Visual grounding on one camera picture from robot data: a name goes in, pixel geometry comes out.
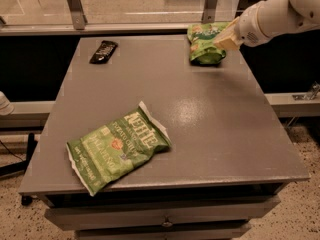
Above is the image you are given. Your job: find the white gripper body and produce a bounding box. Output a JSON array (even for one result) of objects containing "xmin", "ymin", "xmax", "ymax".
[{"xmin": 235, "ymin": 1, "xmax": 270, "ymax": 47}]

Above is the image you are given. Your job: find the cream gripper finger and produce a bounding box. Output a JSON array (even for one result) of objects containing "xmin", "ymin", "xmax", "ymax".
[
  {"xmin": 213, "ymin": 26, "xmax": 242, "ymax": 50},
  {"xmin": 227, "ymin": 16, "xmax": 240, "ymax": 28}
]

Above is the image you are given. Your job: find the green rice chip bag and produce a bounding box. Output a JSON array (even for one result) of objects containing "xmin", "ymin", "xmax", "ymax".
[{"xmin": 187, "ymin": 22, "xmax": 228, "ymax": 65}]

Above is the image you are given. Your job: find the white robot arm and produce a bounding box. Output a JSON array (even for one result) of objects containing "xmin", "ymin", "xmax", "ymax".
[{"xmin": 213, "ymin": 0, "xmax": 320, "ymax": 50}]

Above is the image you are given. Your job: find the green jalapeno Kettle chip bag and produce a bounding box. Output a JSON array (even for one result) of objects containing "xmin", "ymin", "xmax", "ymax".
[{"xmin": 66, "ymin": 102, "xmax": 171, "ymax": 196}]

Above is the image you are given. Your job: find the black snack bar wrapper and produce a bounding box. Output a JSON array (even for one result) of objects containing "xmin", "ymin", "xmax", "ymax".
[{"xmin": 89, "ymin": 40, "xmax": 118, "ymax": 64}]

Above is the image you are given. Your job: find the grey cabinet drawer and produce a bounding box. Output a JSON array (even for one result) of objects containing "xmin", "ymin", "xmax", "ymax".
[{"xmin": 45, "ymin": 195, "xmax": 280, "ymax": 231}]

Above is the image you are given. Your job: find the white object at left edge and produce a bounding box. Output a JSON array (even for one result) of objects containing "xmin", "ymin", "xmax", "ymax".
[{"xmin": 0, "ymin": 91, "xmax": 14, "ymax": 116}]

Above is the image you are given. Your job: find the right metal railing post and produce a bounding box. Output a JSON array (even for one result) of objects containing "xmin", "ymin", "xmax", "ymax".
[{"xmin": 201, "ymin": 0, "xmax": 218, "ymax": 24}]

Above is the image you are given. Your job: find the metal railing post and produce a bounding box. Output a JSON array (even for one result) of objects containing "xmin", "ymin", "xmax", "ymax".
[
  {"xmin": 67, "ymin": 0, "xmax": 87, "ymax": 30},
  {"xmin": 201, "ymin": 0, "xmax": 218, "ymax": 24}
]

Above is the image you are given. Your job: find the metal floor bracket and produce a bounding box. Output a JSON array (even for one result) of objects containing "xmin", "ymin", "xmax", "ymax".
[{"xmin": 293, "ymin": 82, "xmax": 320, "ymax": 101}]

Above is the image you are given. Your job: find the left metal railing post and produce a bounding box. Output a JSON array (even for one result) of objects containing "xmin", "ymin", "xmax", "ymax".
[{"xmin": 67, "ymin": 0, "xmax": 87, "ymax": 30}]

